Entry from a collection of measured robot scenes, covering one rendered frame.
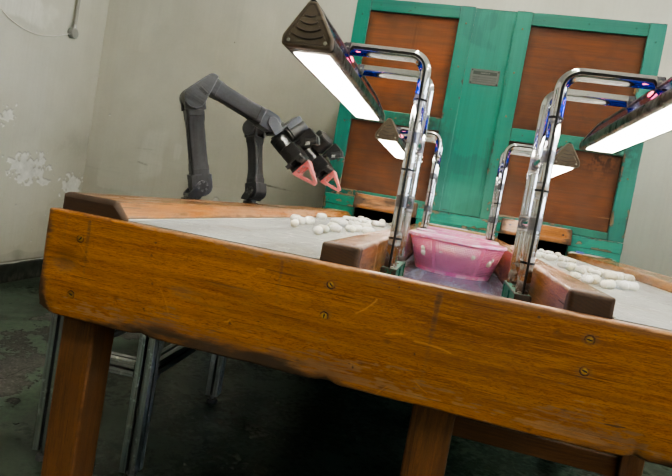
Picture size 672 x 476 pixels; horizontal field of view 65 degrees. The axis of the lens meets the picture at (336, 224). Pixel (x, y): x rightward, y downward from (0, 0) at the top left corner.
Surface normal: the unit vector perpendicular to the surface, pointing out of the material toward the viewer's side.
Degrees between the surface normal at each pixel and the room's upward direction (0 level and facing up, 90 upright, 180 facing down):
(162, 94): 90
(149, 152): 90
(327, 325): 90
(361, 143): 90
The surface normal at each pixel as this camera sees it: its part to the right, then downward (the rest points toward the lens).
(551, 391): -0.22, 0.01
